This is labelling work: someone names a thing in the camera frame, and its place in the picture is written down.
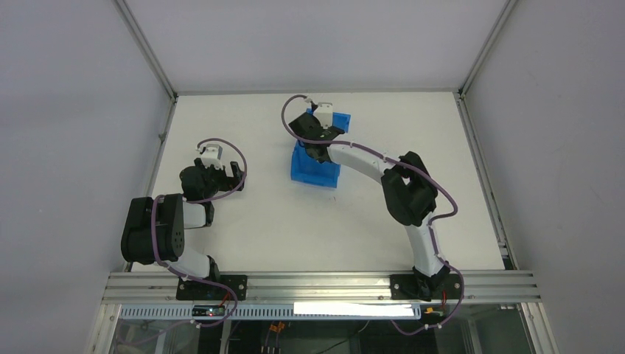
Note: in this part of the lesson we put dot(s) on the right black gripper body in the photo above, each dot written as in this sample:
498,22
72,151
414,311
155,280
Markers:
321,129

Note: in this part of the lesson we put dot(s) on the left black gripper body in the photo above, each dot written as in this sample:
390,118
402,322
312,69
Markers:
227,177

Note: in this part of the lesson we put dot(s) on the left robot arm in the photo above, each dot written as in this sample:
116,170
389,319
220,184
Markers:
154,230

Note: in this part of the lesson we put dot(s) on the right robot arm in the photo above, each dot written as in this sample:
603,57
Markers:
409,193

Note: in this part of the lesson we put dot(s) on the blue plastic bin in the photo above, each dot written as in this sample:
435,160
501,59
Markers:
311,165

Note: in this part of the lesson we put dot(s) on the green circuit board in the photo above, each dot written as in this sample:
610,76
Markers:
200,311

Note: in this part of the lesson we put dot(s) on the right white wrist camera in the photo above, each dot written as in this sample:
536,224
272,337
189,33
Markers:
323,112

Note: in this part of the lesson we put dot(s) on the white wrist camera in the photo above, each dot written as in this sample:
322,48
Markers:
210,156
323,112

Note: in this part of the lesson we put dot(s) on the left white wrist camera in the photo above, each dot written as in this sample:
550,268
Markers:
210,156

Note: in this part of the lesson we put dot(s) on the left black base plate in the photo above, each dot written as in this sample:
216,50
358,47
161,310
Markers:
197,291

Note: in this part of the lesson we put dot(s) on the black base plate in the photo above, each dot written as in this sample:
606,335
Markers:
405,287
197,291

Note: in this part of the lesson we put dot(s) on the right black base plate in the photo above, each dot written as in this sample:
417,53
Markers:
405,287

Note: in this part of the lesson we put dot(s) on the white slotted cable duct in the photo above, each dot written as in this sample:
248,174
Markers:
296,311

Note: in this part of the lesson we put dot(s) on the aluminium front rail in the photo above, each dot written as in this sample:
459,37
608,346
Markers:
284,288

